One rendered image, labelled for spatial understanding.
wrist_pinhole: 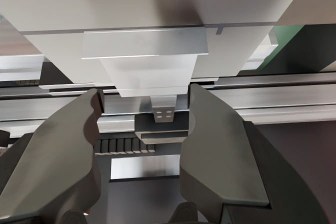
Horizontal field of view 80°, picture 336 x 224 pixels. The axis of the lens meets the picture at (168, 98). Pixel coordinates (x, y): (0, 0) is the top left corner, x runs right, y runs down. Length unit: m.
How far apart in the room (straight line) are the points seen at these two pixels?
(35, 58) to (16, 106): 0.32
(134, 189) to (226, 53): 0.15
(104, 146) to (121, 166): 0.40
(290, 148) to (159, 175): 0.67
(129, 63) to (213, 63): 0.08
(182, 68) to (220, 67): 0.04
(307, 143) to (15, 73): 0.85
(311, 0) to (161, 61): 0.27
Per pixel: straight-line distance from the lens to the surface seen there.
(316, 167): 0.89
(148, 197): 0.21
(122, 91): 0.25
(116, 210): 0.22
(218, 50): 0.18
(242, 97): 0.51
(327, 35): 0.64
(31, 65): 0.29
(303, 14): 0.41
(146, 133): 0.42
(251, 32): 0.17
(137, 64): 0.19
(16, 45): 0.28
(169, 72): 0.21
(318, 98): 0.60
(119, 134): 0.62
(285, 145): 0.84
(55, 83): 0.26
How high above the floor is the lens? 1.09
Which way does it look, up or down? 20 degrees down
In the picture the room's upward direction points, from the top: 177 degrees clockwise
